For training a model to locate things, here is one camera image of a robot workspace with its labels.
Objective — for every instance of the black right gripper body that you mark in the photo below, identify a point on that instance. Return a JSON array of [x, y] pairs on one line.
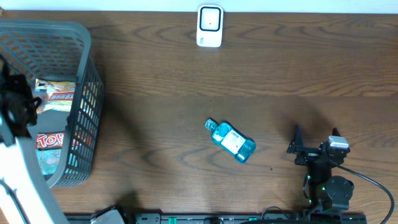
[[308, 156]]

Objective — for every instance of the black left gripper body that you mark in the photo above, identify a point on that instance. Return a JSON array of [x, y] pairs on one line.
[[10, 99]]

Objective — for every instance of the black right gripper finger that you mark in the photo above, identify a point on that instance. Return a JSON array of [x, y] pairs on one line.
[[335, 132], [296, 144]]

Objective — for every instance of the yellow snack bag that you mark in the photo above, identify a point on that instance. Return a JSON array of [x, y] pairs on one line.
[[56, 96]]

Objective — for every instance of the teal mouthwash bottle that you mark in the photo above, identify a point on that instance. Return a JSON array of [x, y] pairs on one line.
[[231, 140]]

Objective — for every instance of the light blue wipes pack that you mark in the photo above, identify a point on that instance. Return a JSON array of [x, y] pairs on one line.
[[48, 160]]

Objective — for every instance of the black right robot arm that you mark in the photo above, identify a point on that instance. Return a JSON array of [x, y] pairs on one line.
[[329, 193]]

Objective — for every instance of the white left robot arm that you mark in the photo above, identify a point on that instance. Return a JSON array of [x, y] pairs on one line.
[[25, 195]]

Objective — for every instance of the white barcode scanner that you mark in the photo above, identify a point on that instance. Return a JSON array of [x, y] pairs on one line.
[[209, 26]]

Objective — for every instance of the dark grey plastic basket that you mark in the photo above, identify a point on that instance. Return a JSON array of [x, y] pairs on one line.
[[60, 51]]

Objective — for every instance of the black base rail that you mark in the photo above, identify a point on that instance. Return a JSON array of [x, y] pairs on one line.
[[156, 218]]

